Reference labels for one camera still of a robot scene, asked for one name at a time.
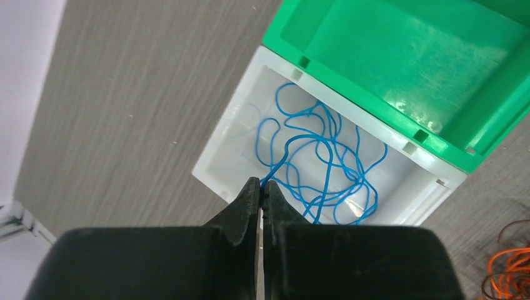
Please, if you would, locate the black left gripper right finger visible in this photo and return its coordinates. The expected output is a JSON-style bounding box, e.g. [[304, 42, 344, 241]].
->
[[262, 181, 464, 299]]

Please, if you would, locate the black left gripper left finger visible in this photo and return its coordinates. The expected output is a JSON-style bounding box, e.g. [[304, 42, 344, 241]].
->
[[26, 177, 260, 299]]

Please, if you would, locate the white plastic bin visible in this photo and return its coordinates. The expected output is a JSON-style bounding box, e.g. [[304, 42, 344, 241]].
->
[[192, 46, 467, 225]]

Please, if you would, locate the green plastic bin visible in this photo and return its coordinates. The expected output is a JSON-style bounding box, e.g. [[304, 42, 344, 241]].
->
[[262, 1, 529, 173]]

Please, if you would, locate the aluminium frame rail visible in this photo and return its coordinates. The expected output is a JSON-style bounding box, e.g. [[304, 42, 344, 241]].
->
[[1, 201, 57, 244]]

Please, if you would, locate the brown cable bundle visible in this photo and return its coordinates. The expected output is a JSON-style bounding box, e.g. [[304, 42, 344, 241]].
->
[[480, 219, 530, 295]]

